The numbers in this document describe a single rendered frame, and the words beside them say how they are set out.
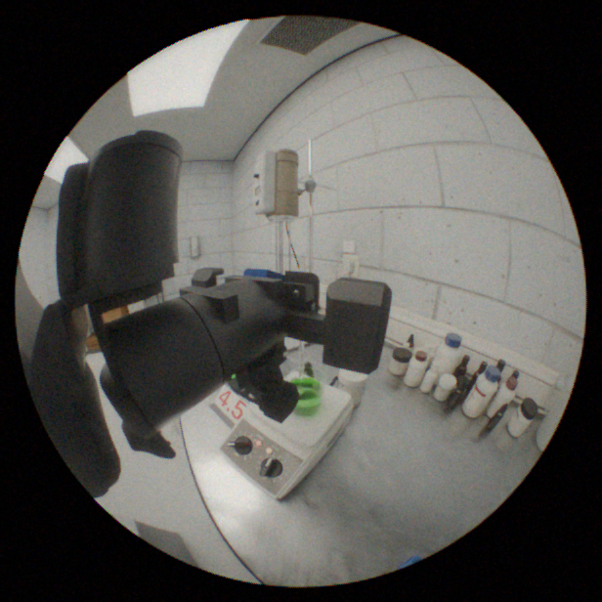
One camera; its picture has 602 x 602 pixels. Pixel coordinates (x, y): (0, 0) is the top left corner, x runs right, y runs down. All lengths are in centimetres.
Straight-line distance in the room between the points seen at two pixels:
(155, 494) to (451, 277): 81
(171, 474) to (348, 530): 28
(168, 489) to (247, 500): 13
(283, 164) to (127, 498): 85
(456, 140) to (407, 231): 39
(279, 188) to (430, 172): 46
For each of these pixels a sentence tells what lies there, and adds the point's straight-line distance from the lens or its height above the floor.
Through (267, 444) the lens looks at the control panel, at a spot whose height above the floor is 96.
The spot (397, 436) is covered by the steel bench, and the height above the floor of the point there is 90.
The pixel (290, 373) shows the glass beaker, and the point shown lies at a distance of 26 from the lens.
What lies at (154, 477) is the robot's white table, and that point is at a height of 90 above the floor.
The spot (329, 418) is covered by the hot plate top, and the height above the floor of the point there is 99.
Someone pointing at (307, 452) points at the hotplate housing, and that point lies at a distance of 27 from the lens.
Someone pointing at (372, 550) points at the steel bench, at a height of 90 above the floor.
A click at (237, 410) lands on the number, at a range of 39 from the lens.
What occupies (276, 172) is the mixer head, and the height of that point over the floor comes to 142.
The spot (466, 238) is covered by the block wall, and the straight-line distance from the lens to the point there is 58.
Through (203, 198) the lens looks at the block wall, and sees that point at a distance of 263.
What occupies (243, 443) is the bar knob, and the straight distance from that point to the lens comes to 29.
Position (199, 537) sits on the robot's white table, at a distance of 34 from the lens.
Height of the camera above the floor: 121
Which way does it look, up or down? 18 degrees down
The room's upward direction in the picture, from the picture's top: straight up
